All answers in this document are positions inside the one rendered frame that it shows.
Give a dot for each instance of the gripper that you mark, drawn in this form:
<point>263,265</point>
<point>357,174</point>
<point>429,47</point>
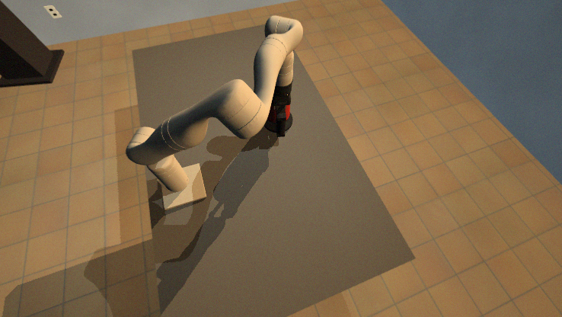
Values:
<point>281,95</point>

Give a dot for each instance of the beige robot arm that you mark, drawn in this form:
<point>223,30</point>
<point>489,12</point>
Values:
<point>243,111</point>

